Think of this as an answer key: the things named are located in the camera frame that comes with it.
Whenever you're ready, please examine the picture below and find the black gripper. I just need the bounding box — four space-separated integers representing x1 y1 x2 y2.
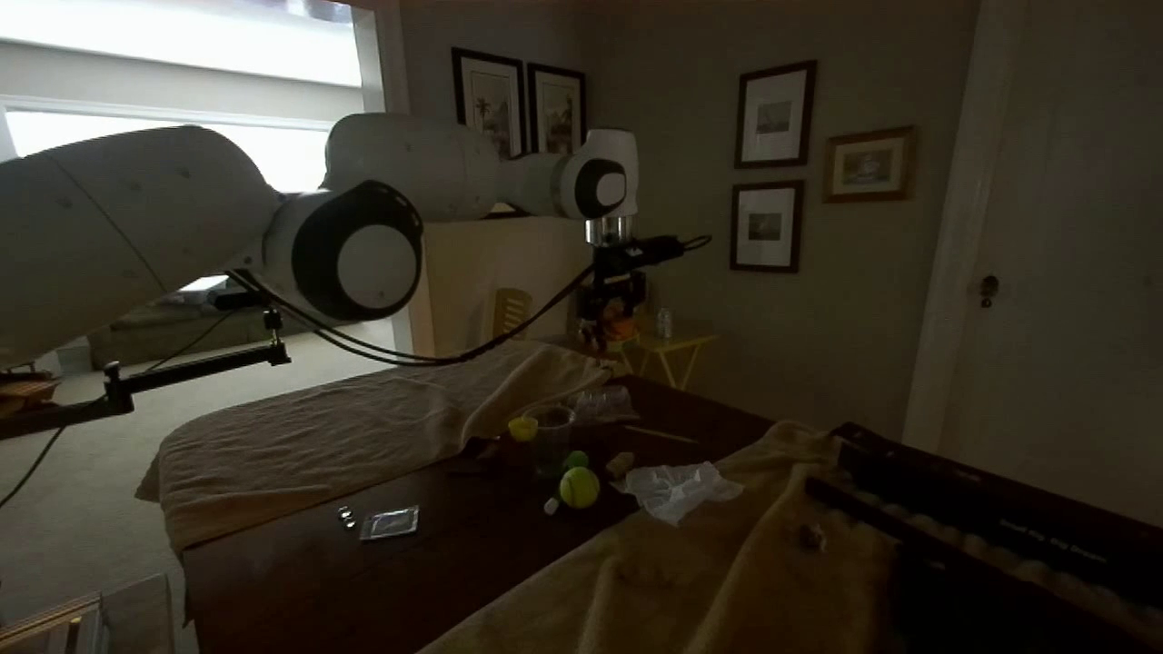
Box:
577 266 649 355

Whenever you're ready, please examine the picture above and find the yellow folding stand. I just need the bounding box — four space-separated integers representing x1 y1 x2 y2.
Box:
624 326 721 392

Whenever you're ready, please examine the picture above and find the crinkled clear wrapper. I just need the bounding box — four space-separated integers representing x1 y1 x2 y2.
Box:
566 381 643 427

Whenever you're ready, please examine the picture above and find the wooden chair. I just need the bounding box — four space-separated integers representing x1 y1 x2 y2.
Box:
488 282 538 347

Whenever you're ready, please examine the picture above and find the small clear cup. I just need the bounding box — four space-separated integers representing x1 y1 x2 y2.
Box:
536 402 583 446

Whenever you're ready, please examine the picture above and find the thin wooden stick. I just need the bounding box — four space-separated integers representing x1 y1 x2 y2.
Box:
624 418 704 442

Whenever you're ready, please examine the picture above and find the yellow-green tennis ball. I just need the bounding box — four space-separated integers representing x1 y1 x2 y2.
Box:
555 464 605 511

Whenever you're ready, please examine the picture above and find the clear plastic bag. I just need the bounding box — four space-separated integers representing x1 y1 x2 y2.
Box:
618 458 746 527

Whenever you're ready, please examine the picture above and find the white card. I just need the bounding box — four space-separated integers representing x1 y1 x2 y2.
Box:
356 502 426 546

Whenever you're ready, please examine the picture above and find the beige wrinkled cloth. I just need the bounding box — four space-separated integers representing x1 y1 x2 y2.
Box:
135 340 614 558

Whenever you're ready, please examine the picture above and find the large bright window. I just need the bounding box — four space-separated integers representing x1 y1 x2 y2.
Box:
0 105 366 196

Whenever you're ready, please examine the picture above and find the black long box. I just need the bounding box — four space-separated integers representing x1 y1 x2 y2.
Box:
798 418 1163 654

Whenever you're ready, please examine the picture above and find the white door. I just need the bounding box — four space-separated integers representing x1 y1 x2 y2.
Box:
901 0 1163 529

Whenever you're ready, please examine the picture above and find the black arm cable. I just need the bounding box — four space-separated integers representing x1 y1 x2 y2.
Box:
225 266 605 370

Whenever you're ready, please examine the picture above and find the small black picture frame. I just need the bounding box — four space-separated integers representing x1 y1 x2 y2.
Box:
729 57 820 172
728 178 807 275

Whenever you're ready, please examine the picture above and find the tall black picture frame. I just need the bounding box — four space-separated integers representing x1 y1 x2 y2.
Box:
528 60 591 158
451 43 532 158

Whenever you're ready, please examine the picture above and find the wooden picture frame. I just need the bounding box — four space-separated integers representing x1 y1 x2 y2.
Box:
820 125 918 206

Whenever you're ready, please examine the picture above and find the black camera stand boom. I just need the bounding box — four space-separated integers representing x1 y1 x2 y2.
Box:
0 282 300 446

